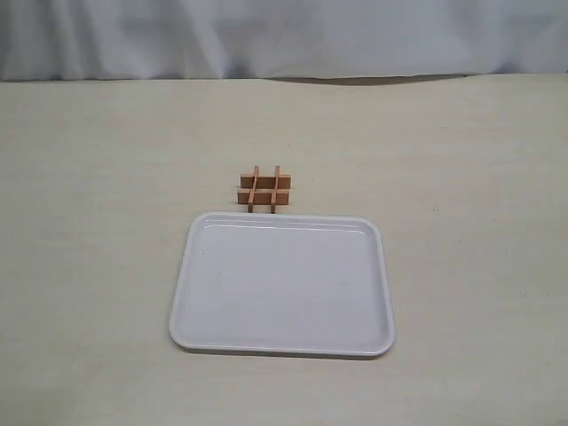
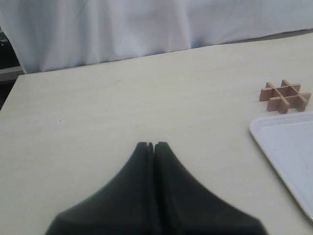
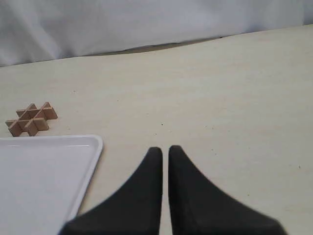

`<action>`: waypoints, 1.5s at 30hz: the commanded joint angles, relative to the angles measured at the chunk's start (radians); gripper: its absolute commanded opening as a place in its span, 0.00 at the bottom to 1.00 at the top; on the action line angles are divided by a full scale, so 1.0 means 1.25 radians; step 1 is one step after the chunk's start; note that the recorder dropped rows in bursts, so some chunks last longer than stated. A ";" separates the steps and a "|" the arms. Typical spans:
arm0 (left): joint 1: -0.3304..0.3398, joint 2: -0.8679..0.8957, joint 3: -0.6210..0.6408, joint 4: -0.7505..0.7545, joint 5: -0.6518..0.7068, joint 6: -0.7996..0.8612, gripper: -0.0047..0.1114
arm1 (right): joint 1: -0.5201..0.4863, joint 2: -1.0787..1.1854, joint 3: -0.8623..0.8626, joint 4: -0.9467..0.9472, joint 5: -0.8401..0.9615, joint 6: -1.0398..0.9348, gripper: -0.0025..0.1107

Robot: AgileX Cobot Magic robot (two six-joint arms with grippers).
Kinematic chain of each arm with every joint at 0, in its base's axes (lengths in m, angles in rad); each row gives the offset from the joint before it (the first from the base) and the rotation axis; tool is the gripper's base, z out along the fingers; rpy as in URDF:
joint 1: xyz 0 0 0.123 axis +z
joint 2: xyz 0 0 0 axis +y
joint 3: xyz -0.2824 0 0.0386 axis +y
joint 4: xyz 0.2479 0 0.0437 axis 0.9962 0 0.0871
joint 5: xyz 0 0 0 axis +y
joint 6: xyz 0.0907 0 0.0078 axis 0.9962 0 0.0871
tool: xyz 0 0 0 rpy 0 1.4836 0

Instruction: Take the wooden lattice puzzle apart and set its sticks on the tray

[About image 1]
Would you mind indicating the notched wooden piece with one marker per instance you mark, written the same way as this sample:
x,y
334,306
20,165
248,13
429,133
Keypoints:
x,y
274,188
283,181
252,189
279,197

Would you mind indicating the white plastic tray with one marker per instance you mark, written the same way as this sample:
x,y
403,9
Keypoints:
x,y
283,284

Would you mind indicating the white backdrop cloth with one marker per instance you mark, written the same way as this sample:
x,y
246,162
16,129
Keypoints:
x,y
76,40

